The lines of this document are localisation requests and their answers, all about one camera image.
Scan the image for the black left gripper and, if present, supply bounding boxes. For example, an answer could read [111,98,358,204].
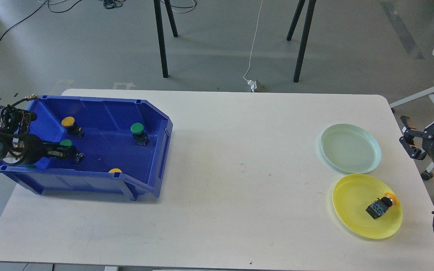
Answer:
[12,134,80,166]

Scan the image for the green push button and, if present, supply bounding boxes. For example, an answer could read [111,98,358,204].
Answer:
[130,122,150,146]
[58,139,84,163]

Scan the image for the yellow push button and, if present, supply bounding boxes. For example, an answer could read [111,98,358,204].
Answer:
[61,116,85,139]
[365,192,399,219]

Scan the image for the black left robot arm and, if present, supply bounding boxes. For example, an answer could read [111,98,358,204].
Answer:
[0,94,84,166]

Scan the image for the yellow push button back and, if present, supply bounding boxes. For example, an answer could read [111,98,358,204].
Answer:
[61,116,85,139]

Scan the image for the yellow button at bin front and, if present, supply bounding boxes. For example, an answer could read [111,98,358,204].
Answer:
[108,168,122,173]

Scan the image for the pale green plate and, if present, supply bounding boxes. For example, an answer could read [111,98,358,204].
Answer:
[319,123,382,174]

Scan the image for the yellow plate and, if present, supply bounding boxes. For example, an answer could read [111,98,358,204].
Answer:
[332,174,403,239]

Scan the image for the blue plastic bin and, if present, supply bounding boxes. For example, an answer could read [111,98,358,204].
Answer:
[0,96,173,201]

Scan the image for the black tripod legs right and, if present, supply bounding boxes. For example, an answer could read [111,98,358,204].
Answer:
[286,0,317,83]

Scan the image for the black tripod legs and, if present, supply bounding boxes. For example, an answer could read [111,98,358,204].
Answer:
[153,0,179,78]
[286,0,317,83]

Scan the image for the white power plug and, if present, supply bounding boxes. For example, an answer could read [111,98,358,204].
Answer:
[246,79,267,93]

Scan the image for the black tripod legs left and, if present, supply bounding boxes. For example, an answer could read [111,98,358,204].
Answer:
[153,0,179,78]

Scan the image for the black floor cables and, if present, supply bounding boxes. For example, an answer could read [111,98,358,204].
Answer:
[0,0,199,65]

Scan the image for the white cable on floor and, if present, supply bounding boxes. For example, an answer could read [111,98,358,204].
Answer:
[243,0,263,81]

